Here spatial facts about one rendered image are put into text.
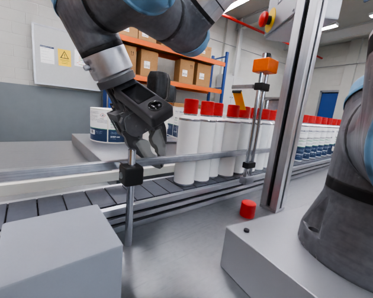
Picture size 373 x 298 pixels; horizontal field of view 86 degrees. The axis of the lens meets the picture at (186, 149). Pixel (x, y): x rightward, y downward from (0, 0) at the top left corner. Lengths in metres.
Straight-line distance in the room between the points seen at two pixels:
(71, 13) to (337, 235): 0.45
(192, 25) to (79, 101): 4.55
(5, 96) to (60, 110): 0.86
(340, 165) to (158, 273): 0.28
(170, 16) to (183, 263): 0.37
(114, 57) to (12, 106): 4.59
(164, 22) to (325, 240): 0.37
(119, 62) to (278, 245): 0.37
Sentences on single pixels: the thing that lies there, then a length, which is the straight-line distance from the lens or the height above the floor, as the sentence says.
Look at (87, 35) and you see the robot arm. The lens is 0.38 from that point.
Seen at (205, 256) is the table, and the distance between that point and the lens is 0.37.
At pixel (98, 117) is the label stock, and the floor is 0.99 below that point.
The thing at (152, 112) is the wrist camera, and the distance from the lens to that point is 0.33.
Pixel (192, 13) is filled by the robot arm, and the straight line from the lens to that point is 0.40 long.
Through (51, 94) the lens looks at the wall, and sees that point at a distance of 4.87.
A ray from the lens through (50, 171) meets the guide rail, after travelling 0.35.
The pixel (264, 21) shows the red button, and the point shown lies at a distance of 0.68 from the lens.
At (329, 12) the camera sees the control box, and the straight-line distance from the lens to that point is 0.61.
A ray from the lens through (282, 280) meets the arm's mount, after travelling 0.29.
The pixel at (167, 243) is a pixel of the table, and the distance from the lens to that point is 0.39.
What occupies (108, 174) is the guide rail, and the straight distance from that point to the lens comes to 0.45.
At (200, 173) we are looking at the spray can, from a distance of 0.51.
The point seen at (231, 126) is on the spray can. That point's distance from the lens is 0.56.
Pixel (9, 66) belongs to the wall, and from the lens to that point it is 4.95.
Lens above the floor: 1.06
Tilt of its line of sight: 11 degrees down
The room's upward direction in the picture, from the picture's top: 6 degrees clockwise
